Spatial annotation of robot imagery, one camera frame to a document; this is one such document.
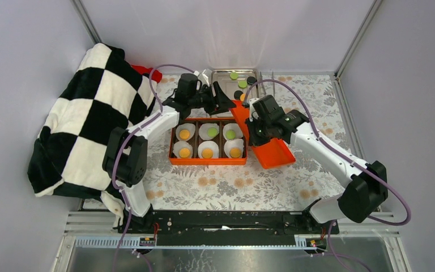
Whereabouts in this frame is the black white checkered blanket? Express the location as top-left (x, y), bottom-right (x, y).
top-left (27, 43), bottom-right (158, 226)

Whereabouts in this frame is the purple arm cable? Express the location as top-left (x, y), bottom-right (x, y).
top-left (242, 79), bottom-right (412, 272)
top-left (110, 64), bottom-right (203, 272)

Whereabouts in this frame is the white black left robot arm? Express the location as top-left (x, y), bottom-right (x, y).
top-left (103, 73), bottom-right (237, 233)

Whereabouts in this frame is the white paper cookie liner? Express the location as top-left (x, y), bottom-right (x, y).
top-left (223, 123), bottom-right (244, 141)
top-left (198, 123), bottom-right (219, 141)
top-left (198, 141), bottom-right (219, 159)
top-left (224, 138), bottom-right (244, 159)
top-left (175, 123), bottom-right (195, 141)
top-left (172, 141), bottom-right (193, 159)

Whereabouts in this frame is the orange cookie box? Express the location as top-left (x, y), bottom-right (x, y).
top-left (169, 118), bottom-right (248, 165)

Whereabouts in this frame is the orange box lid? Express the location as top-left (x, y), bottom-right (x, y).
top-left (230, 100), bottom-right (296, 169)

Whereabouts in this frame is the red cloth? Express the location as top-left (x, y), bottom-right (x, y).
top-left (131, 65), bottom-right (163, 83)

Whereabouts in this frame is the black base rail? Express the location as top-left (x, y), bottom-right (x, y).
top-left (115, 210), bottom-right (339, 247)

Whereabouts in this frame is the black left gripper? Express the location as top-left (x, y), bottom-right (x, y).
top-left (187, 80), bottom-right (236, 115)

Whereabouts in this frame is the black cookie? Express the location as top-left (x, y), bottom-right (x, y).
top-left (233, 90), bottom-right (244, 101)
top-left (246, 76), bottom-right (257, 86)

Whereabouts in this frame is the stainless steel tray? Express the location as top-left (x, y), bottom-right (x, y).
top-left (211, 69), bottom-right (258, 99)

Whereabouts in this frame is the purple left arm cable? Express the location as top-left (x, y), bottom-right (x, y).
top-left (110, 64), bottom-right (203, 272)

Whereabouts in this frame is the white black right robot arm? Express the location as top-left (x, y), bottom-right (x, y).
top-left (243, 94), bottom-right (387, 233)

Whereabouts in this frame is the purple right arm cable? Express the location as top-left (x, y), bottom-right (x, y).
top-left (242, 79), bottom-right (412, 272)

